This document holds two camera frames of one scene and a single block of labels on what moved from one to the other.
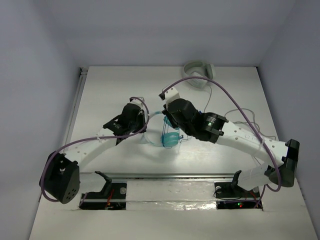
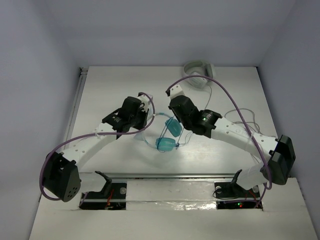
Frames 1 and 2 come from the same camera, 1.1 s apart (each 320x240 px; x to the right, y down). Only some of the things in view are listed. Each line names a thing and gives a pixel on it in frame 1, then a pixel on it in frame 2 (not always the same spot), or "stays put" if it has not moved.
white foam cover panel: (170, 195) stays put
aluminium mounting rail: (166, 175) stays put
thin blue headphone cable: (163, 132) -> (187, 137)
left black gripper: (141, 120) stays put
